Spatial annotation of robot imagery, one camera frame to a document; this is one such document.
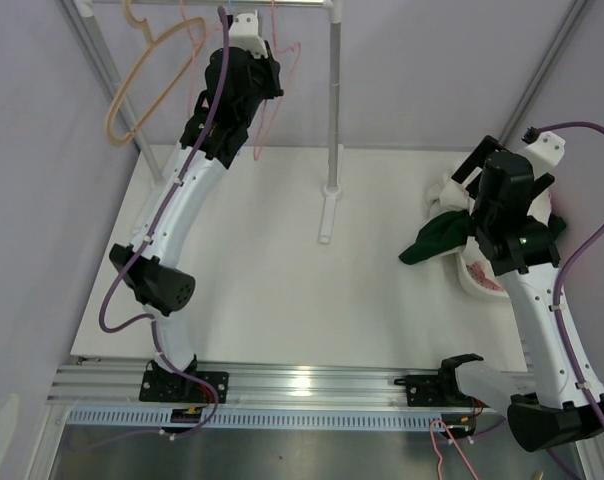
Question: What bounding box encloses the pink hanger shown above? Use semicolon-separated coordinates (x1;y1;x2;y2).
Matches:
252;1;302;161
187;26;211;108

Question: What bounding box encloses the green and white t shirt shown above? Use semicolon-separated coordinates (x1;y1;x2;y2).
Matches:
399;211;561;276

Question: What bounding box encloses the beige wooden hanger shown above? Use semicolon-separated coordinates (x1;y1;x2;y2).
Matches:
105;0;206;150

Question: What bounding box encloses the pink t shirt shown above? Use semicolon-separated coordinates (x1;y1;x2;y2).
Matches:
467;262;504;295

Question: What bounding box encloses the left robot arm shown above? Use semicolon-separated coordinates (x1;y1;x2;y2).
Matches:
109;46;283;401

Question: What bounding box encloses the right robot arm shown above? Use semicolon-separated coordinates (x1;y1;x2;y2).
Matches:
437;136;604;452

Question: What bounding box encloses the white perforated basket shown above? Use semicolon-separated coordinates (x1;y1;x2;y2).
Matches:
454;246;508;301

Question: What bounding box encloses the metal clothes rack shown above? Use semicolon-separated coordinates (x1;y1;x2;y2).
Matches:
69;0;347;246

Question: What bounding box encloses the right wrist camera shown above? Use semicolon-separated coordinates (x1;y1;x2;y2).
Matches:
517;127;565;178

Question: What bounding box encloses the aluminium frame post right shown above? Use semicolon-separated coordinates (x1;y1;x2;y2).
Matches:
498;0;595;145

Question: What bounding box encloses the aluminium frame post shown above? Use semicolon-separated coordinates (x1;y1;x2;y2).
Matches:
498;0;595;145
54;0;164;184

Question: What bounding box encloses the aluminium frame post left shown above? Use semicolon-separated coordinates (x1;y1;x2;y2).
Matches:
54;0;164;184

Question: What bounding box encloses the pink cable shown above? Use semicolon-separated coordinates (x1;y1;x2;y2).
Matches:
429;418;481;480

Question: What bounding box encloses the aluminium mounting rail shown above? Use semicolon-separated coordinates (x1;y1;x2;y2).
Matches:
46;355;596;432

